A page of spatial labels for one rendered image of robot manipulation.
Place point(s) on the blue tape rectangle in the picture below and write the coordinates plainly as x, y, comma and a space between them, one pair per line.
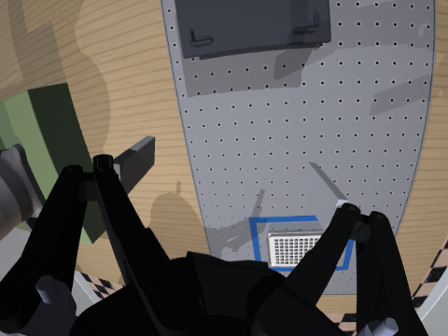
255, 239

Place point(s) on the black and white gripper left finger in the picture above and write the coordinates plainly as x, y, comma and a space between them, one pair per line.
35, 294

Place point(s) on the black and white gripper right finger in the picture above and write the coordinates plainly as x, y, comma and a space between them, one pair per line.
383, 295

